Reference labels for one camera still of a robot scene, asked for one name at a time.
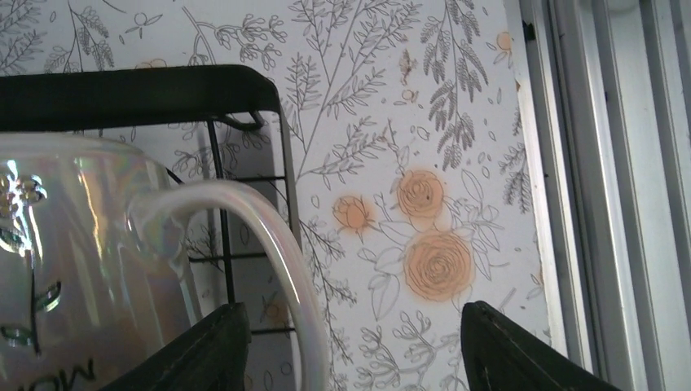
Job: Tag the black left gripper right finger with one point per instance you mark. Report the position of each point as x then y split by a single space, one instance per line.
501 355

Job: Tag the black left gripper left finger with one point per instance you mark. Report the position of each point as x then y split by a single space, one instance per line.
211 355

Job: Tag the floral iridescent white mug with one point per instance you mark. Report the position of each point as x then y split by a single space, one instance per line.
95 277

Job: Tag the floral patterned table mat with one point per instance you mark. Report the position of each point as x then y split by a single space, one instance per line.
412 182

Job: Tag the black wire dish rack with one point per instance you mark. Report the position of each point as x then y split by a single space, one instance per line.
71 103

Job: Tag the aluminium mounting rail frame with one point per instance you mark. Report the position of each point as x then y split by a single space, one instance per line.
605 101

